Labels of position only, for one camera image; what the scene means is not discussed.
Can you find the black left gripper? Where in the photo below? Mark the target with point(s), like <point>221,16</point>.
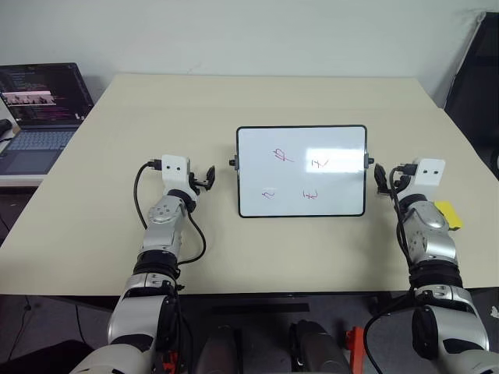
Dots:
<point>196,182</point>

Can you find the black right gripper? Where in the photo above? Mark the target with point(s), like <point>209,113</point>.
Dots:
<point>393,184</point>

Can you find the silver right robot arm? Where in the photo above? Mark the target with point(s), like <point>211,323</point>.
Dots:
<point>429,230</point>

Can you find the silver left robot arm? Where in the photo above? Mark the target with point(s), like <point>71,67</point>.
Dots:
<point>163,215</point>

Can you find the yellow block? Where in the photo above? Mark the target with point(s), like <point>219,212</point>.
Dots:
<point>452,216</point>

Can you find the black framed small whiteboard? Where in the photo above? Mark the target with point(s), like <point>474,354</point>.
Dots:
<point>300,175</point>

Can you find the open grey laptop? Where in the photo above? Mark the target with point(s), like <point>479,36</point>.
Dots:
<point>41,142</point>

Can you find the white paper scrap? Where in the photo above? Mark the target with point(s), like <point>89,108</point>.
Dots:
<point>494,311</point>

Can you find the dark rounded shape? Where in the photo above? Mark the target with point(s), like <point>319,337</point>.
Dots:
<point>317,346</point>

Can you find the white side table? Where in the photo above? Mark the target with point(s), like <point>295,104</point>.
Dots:
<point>19,180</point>

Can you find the small black device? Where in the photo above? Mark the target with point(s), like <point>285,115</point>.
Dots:
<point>4,125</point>

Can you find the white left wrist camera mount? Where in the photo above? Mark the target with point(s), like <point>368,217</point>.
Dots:
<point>174,171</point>

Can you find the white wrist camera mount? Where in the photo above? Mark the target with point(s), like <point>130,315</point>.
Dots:
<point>428,173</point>
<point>174,171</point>

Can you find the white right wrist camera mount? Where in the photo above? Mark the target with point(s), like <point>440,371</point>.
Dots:
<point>428,173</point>

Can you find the orange plastic bracket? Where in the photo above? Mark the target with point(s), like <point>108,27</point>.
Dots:
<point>354,346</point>
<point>170,362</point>

